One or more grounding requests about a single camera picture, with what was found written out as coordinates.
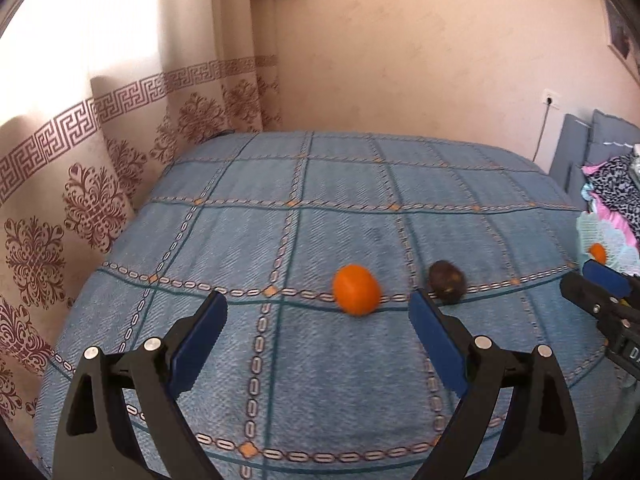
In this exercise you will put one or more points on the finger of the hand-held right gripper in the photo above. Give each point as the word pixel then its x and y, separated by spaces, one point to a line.
pixel 585 294
pixel 607 277

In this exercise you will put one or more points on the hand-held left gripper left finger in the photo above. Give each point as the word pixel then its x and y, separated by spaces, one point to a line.
pixel 197 355

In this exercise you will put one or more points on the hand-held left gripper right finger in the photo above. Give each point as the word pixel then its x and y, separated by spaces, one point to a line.
pixel 437 347

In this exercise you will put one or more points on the large round orange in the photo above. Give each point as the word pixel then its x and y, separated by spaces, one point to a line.
pixel 597 253

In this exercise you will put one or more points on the turquoise plastic basket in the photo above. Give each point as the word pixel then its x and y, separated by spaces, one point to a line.
pixel 607 240

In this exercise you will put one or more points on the dark brown avocado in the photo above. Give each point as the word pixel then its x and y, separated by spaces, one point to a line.
pixel 447 282

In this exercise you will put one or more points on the small oval orange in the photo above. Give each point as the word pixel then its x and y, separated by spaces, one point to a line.
pixel 356 290

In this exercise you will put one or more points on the leopard print cloth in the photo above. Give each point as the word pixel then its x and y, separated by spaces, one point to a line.
pixel 615 185

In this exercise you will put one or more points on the blue checked blanket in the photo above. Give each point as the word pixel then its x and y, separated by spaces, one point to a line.
pixel 300 240

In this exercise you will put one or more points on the beige patterned curtain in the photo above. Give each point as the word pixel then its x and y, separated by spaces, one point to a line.
pixel 100 135

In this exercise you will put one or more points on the white wall socket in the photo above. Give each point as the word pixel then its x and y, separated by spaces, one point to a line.
pixel 552 98

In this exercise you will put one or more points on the wall picture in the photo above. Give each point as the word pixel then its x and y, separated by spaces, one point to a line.
pixel 619 27

